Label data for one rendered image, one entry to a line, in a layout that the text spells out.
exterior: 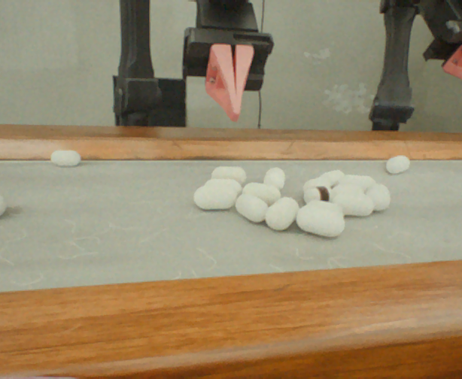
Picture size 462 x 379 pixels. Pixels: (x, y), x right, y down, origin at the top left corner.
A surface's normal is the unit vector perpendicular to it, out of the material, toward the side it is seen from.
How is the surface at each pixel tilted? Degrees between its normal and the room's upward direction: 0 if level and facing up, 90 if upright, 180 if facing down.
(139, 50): 92
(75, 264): 0
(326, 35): 90
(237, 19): 40
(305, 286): 0
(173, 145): 45
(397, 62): 66
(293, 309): 0
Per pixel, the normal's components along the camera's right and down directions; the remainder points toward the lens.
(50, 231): 0.05, -0.94
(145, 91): 0.57, 0.35
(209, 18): 0.18, -0.49
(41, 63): 0.16, 0.35
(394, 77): -0.15, -0.09
